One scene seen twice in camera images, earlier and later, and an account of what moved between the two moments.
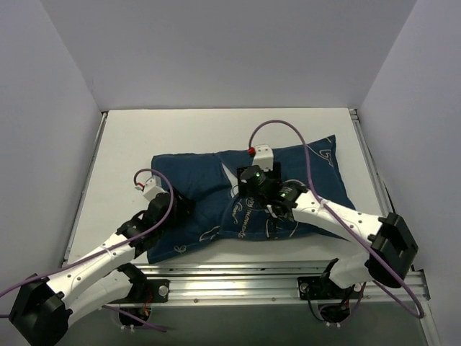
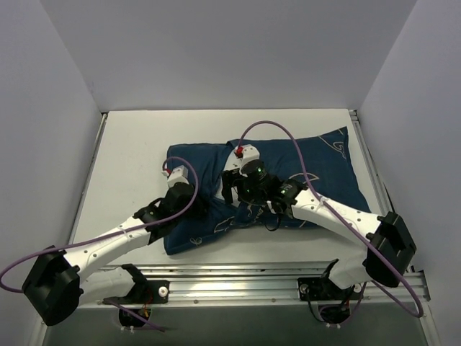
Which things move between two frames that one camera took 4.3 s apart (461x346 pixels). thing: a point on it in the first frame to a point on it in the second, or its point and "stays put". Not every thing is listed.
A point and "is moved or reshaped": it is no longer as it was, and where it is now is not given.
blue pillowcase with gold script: x=221 y=212 is moved or reshaped
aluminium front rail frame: x=246 y=282 stays put
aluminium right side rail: x=372 y=168 stays put
